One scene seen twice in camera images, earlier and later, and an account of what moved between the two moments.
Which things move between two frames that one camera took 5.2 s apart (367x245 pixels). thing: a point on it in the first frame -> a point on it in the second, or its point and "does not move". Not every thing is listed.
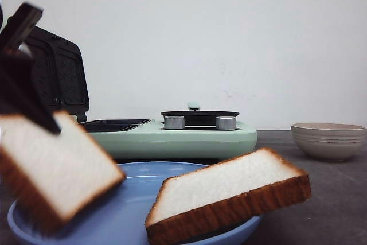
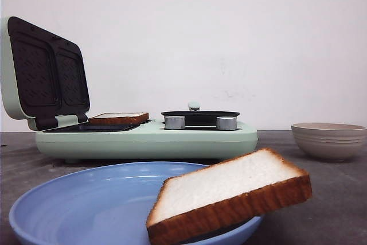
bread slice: (200, 201) does not move
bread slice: (48, 177) -> (118, 117)
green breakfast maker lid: (61, 71) does not move
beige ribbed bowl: (329, 142) does not move
